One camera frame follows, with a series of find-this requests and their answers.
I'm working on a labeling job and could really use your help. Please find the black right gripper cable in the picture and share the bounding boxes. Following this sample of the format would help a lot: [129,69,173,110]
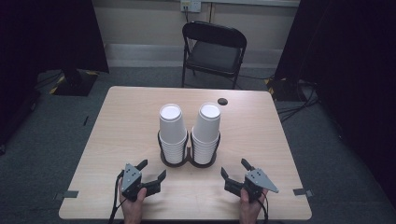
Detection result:
[257,190,270,224]

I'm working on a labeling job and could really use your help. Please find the grey tape strip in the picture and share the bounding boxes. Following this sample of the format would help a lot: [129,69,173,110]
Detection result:
[53,189,79,201]
[292,188,314,198]

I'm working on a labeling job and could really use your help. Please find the stack of white paper cups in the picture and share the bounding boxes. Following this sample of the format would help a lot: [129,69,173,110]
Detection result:
[190,102,222,165]
[158,103,189,165]

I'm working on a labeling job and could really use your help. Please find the black stand base plate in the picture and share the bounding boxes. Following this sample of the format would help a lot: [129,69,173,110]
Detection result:
[264,76,301,102]
[49,68,100,97]

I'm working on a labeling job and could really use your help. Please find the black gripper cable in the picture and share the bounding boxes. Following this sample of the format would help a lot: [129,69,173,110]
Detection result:
[257,190,270,224]
[107,170,126,224]

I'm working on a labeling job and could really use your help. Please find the black curtain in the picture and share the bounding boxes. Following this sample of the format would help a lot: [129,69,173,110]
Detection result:
[0,0,110,147]
[274,0,396,200]

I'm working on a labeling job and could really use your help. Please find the person's left hand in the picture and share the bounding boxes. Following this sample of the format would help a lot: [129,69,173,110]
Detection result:
[118,183,148,220]

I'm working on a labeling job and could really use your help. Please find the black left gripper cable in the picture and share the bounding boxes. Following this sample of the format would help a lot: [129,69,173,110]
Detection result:
[107,170,126,224]

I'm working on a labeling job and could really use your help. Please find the black floor cables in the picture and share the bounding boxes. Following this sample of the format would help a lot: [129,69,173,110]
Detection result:
[275,78,320,124]

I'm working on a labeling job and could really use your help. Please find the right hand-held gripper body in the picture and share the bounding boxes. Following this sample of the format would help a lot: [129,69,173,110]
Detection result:
[242,167,280,203]

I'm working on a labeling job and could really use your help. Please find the black folding chair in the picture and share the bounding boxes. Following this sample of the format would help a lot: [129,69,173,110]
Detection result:
[181,21,248,91]

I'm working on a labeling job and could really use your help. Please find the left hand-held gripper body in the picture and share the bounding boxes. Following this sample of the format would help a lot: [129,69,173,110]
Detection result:
[120,162,148,203]

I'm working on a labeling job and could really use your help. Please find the black double cup holder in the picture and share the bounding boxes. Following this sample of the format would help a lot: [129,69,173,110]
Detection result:
[157,130,222,169]

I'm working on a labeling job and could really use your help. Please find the person's right hand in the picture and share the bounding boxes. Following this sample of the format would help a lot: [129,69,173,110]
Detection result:
[238,188,269,222]

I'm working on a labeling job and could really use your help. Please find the white wall socket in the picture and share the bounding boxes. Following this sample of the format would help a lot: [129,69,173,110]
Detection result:
[180,0,203,14]

